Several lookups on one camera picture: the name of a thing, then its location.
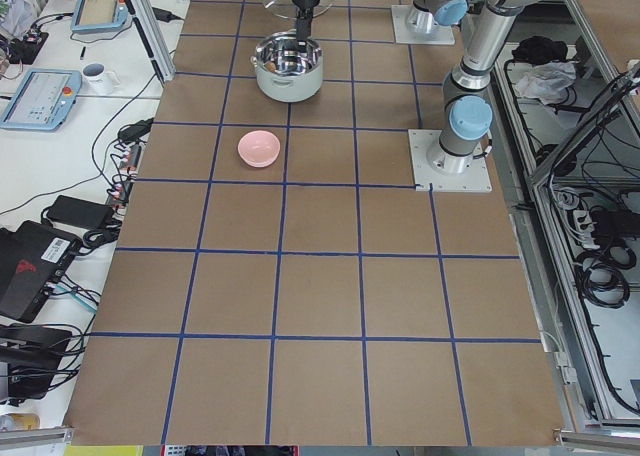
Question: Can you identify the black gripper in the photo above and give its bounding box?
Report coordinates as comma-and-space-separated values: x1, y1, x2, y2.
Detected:
292, 0, 320, 51

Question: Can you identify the glass pot lid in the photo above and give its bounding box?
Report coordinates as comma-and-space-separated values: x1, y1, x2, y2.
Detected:
261, 0, 336, 20

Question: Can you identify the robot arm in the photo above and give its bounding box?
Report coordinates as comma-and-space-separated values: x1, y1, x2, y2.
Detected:
262, 0, 468, 36
426, 0, 540, 175

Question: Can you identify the mint green electric pot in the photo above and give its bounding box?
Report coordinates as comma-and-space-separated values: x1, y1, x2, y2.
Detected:
251, 30, 324, 103

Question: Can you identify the pink bowl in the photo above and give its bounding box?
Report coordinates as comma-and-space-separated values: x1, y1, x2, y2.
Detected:
237, 130, 281, 168

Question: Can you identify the upper teach pendant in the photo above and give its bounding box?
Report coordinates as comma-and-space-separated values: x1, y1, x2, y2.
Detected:
71, 0, 128, 34

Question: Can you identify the teach pendant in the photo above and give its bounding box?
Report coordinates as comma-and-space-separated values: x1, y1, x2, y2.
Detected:
71, 0, 128, 34
1, 69, 82, 131

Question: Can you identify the white mug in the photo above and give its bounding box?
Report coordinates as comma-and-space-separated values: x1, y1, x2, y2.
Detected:
82, 63, 121, 96

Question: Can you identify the lower teach pendant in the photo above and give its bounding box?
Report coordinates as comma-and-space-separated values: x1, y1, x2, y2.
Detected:
1, 69, 82, 131

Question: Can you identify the black power adapter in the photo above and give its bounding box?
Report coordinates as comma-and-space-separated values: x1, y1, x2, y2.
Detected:
42, 195, 114, 229

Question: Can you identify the aluminium frame post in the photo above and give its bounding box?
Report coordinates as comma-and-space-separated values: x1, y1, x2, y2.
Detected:
124, 0, 176, 85

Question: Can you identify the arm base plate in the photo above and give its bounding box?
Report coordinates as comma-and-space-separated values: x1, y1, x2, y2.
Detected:
391, 5, 455, 46
408, 129, 492, 193

